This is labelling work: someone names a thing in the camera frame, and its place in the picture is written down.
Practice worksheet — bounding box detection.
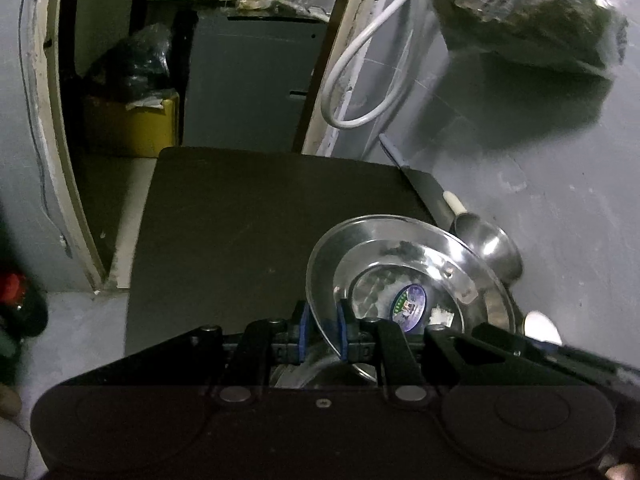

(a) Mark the black garbage bag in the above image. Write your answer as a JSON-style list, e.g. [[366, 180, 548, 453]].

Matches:
[[84, 23, 172, 103]]

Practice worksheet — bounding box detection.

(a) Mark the yellow bin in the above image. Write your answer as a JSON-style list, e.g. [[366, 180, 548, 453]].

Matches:
[[99, 91, 179, 158]]

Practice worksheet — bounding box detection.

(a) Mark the steel plate with sticker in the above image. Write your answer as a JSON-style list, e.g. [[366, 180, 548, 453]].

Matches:
[[306, 214, 516, 359]]

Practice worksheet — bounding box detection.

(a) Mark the clear plastic bag of greens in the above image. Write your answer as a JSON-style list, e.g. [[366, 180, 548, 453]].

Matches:
[[432, 0, 628, 78]]

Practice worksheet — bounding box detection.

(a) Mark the dark cabinet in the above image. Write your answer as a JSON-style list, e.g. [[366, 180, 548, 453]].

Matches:
[[182, 9, 326, 153]]

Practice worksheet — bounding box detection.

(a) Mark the steel bowl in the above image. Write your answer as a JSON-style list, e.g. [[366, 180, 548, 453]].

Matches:
[[451, 212, 523, 285]]

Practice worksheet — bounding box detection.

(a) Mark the bottle with red cap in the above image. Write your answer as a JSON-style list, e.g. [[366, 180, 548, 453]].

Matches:
[[1, 273, 49, 359]]

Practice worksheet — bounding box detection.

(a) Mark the knife with cream handle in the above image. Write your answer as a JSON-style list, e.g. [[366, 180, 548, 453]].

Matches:
[[378, 133, 466, 233]]

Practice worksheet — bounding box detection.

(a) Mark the white cable loop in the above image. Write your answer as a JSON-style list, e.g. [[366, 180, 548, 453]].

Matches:
[[319, 0, 422, 130]]

